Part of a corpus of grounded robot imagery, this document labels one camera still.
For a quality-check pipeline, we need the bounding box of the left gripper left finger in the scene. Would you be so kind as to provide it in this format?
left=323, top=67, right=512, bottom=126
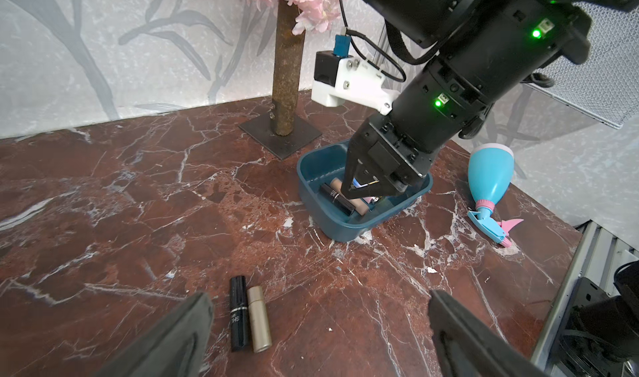
left=95, top=292, right=215, bottom=376

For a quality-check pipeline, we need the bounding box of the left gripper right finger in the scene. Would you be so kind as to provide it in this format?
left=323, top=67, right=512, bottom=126
left=428, top=290, right=544, bottom=376

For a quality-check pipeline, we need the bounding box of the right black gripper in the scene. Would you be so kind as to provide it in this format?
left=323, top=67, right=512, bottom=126
left=341, top=114, right=433, bottom=199

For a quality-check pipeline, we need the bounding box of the teal plastic storage box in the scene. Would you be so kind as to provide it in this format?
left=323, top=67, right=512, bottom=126
left=296, top=141, right=433, bottom=242

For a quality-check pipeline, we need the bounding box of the black lipstick tube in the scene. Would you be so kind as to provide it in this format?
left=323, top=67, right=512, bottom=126
left=230, top=276, right=250, bottom=352

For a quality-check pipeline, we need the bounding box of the beige gold lipstick tube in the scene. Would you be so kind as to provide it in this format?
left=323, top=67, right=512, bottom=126
left=247, top=285, right=272, bottom=353

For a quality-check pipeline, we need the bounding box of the tan matte lipstick tube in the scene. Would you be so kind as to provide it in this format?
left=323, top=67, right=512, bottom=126
left=329, top=178, right=370, bottom=216

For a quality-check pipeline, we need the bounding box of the black lipstick gold band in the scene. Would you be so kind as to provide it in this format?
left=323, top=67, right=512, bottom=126
left=319, top=183, right=355, bottom=217

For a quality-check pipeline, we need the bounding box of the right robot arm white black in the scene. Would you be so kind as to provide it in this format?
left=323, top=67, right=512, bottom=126
left=341, top=0, right=638, bottom=199

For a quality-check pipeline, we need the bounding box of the pink teal toy object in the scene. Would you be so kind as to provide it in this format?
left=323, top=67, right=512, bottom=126
left=468, top=143, right=523, bottom=248

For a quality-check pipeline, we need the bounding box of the pink cherry blossom tree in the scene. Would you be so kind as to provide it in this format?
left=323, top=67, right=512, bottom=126
left=240, top=0, right=344, bottom=160

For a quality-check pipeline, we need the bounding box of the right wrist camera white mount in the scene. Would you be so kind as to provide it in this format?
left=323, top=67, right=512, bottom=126
left=311, top=34, right=399, bottom=115

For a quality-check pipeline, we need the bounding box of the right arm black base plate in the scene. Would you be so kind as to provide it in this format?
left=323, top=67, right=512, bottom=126
left=547, top=277, right=638, bottom=376

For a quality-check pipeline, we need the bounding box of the aluminium front rail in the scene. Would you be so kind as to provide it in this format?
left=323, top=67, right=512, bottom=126
left=531, top=221, right=638, bottom=376

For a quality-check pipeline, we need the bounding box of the white wire mesh basket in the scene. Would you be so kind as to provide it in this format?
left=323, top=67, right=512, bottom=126
left=531, top=3, right=638, bottom=129

